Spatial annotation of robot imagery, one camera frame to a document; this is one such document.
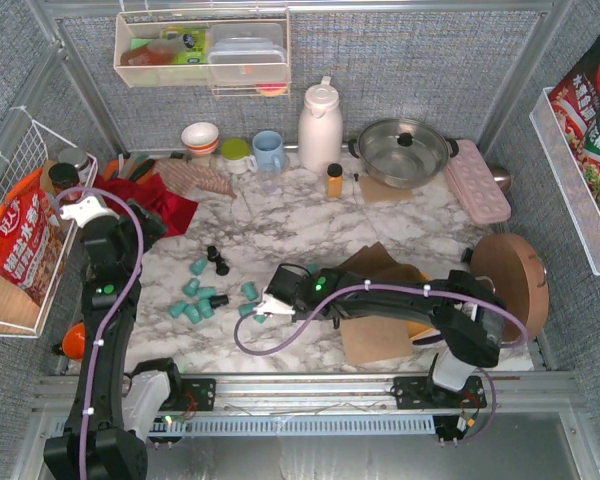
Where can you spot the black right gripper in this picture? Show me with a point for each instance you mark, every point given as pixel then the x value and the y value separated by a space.
pixel 278 285

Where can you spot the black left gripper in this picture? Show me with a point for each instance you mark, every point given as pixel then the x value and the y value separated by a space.
pixel 143 220

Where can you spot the brown cloth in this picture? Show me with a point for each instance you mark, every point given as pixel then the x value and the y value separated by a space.
pixel 374 262

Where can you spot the brown cardboard piece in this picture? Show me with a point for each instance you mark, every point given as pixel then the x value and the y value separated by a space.
pixel 373 338

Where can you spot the orange plastic basket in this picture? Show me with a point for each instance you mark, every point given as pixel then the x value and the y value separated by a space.
pixel 418 331

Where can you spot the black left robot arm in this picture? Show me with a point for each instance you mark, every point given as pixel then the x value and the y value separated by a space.
pixel 105 434

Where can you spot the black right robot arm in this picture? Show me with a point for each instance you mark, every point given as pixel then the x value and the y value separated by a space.
pixel 464 311

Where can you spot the black coffee capsule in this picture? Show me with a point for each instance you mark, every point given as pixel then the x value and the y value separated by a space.
pixel 218 301
pixel 213 254
pixel 222 269

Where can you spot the red cloth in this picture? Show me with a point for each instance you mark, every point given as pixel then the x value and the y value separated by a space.
pixel 175 211

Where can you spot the red jar black lid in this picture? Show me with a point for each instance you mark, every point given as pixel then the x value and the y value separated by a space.
pixel 63 176

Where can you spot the orange snack bag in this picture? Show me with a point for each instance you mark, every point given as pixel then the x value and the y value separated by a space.
pixel 29 244

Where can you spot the glass jar silver lid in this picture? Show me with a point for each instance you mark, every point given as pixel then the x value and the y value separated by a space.
pixel 79 159

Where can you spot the striped beige cloth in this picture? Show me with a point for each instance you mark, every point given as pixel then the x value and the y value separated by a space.
pixel 181 177

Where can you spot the orange plastic cup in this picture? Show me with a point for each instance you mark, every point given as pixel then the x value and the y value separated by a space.
pixel 74 341

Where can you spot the orange juice bottle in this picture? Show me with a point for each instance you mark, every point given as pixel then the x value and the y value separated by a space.
pixel 334 180

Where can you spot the small brown cardboard sheet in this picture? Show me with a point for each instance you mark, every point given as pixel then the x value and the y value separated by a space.
pixel 375 192

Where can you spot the blue mug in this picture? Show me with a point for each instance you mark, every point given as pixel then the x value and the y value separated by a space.
pixel 268 149

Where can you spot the white orange striped bowl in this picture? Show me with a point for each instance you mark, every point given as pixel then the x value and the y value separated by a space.
pixel 200 138

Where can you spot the green lidded white cup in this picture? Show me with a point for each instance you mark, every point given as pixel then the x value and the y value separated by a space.
pixel 237 156

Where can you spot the white thermos jug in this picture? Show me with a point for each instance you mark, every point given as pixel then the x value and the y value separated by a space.
pixel 320 130

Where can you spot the steel pot with lid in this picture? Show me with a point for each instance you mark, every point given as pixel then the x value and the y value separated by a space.
pixel 402 153

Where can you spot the orange bottle in rack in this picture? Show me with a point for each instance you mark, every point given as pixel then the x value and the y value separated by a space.
pixel 156 52

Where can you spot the pink egg tray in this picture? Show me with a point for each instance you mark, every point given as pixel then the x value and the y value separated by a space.
pixel 471 181

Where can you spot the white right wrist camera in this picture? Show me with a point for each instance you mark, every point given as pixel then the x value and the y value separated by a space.
pixel 270 305

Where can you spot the white wire basket left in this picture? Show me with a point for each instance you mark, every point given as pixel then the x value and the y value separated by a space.
pixel 35 145

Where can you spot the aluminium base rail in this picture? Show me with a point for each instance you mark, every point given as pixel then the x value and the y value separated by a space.
pixel 272 394

